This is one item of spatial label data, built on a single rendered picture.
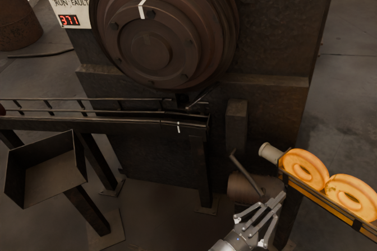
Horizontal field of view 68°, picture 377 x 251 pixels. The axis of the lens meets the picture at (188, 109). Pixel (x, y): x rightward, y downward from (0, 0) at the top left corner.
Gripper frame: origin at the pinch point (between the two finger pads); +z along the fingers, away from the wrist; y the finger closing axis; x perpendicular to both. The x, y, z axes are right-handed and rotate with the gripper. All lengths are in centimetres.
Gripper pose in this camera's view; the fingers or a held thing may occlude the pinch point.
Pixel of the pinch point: (276, 201)
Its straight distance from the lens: 96.5
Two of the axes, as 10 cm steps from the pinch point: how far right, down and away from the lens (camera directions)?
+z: 7.4, -5.7, 3.5
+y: 6.5, 4.8, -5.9
